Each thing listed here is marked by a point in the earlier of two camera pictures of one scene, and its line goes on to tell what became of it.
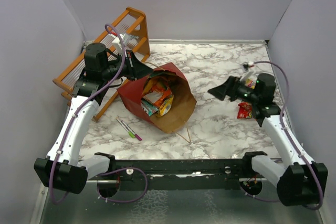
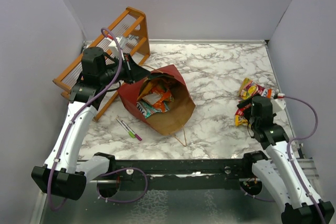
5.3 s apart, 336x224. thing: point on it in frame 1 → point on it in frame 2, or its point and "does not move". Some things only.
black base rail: [198, 175] does not move
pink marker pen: [135, 134] does not move
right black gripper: [230, 88] → [246, 102]
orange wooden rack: [102, 107] does not move
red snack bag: [245, 110] does not move
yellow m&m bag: [165, 107] → [240, 121]
